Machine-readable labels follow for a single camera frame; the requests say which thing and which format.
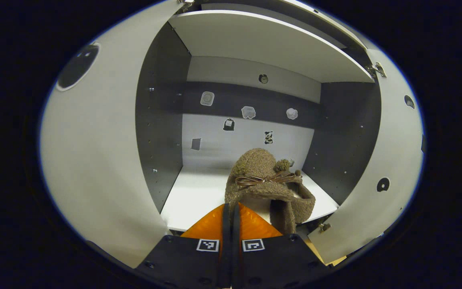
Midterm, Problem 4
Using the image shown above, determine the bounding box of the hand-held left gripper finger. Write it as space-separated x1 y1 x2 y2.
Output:
232 203 330 289
135 203 231 289

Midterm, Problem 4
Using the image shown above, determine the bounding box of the brown fuzzy shoe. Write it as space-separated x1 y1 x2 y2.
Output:
224 148 316 236

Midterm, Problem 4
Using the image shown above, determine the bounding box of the white cabinet door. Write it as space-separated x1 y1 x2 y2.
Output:
40 0 185 269
307 48 425 265

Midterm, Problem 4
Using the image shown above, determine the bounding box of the white shoe cabinet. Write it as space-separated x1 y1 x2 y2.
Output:
135 0 382 233

